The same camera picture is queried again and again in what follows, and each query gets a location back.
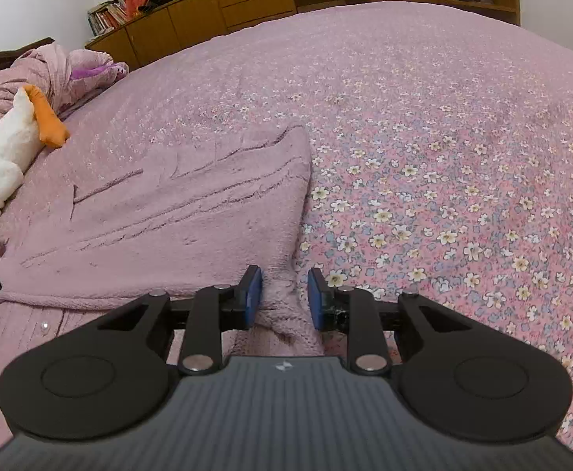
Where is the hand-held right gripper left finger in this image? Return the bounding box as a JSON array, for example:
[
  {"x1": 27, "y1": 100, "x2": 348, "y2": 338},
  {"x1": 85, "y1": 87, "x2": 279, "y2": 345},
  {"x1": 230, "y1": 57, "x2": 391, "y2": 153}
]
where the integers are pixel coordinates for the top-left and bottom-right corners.
[{"x1": 92, "y1": 265, "x2": 264, "y2": 376}]

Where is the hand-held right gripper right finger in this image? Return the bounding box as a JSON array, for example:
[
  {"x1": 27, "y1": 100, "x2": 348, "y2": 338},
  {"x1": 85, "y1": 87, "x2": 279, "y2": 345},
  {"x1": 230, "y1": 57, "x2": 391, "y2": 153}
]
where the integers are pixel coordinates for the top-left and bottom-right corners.
[{"x1": 307, "y1": 267, "x2": 483, "y2": 378}]

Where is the pink knitted sweater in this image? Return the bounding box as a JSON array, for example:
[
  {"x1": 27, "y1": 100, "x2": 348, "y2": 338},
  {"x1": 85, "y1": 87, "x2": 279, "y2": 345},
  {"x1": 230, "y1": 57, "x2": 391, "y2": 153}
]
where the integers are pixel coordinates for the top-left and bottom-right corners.
[{"x1": 0, "y1": 122, "x2": 327, "y2": 458}]

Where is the white goose plush toy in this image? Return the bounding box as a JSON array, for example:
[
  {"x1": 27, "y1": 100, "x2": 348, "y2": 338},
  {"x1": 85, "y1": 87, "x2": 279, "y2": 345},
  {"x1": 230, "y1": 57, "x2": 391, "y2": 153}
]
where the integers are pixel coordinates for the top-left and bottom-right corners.
[{"x1": 0, "y1": 84, "x2": 70, "y2": 236}]

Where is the pink floral bed sheet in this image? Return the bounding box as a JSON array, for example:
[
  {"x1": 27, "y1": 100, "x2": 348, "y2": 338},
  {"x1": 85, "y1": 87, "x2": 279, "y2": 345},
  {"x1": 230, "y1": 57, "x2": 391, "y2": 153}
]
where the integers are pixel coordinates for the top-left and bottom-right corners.
[{"x1": 0, "y1": 0, "x2": 573, "y2": 458}]

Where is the dark wooden headboard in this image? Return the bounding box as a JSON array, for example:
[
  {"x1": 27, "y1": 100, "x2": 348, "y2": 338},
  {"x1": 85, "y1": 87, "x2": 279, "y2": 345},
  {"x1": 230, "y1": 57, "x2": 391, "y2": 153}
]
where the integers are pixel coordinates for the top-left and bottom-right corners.
[{"x1": 0, "y1": 37, "x2": 54, "y2": 68}]

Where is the purple cloth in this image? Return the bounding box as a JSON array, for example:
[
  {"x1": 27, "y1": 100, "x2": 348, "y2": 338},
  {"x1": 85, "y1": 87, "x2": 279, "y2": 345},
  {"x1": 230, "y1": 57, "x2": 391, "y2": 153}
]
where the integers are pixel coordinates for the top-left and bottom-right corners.
[{"x1": 69, "y1": 61, "x2": 129, "y2": 82}]

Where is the row of books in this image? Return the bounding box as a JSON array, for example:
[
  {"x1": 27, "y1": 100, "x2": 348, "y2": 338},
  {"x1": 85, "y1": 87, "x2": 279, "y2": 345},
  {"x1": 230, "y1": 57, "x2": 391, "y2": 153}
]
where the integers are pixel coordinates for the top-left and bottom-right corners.
[{"x1": 87, "y1": 0, "x2": 133, "y2": 36}]

